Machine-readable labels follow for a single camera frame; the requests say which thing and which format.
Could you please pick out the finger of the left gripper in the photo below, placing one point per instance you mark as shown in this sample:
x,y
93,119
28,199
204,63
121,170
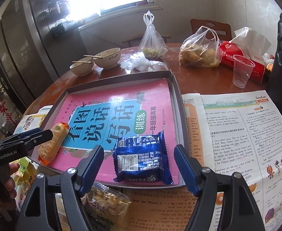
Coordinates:
x,y
21,135
28,143

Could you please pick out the clear plastic cup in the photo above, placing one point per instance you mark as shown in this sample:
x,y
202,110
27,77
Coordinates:
x,y
242,70

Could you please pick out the pink Chinese workbook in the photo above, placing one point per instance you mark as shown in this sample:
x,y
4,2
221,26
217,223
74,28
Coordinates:
x,y
101,117

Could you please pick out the left newspaper sheet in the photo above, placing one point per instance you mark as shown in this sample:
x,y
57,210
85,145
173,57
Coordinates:
x,y
32,121

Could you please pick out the clear red-candy bag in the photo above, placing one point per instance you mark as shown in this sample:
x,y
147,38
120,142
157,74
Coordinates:
x,y
106,205

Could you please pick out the wooden chair back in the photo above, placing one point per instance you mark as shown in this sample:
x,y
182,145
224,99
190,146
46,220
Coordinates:
x,y
223,30

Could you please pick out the plastic bag of fried snacks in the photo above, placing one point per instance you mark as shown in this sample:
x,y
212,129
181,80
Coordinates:
x,y
201,49

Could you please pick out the tall tied plastic bag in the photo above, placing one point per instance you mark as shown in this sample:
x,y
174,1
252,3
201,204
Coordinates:
x,y
152,44

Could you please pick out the right ceramic bowl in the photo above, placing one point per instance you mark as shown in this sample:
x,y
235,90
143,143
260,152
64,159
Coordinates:
x,y
108,58

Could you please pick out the orange rice cracker pack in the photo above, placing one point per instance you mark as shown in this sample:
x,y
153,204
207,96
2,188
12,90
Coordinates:
x,y
48,150

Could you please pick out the red tissue pack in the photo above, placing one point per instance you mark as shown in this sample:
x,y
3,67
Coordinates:
x,y
250,44

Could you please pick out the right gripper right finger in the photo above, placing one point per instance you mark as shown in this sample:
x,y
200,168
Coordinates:
x,y
239,209

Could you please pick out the dark refrigerator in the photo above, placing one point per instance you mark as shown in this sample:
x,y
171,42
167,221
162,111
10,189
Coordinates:
x,y
39,40

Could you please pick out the left ceramic bowl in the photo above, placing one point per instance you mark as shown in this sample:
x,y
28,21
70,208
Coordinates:
x,y
81,69

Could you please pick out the person's left hand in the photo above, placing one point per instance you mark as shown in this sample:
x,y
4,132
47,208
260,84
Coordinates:
x,y
7,187

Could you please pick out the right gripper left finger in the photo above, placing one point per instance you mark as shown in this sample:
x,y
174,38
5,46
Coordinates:
x,y
39,210

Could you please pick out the ceramic bowl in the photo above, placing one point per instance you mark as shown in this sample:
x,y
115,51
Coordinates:
x,y
108,58
81,69

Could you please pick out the chopsticks pair on bowls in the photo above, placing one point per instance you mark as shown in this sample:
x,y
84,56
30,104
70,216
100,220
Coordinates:
x,y
87,59

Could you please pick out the crumpled clear plastic bag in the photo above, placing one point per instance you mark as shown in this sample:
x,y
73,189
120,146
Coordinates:
x,y
138,62

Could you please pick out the yellow wafer snack pack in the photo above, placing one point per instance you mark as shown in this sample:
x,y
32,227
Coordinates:
x,y
25,176

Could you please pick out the blue snack packet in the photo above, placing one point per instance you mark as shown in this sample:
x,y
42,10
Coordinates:
x,y
142,159

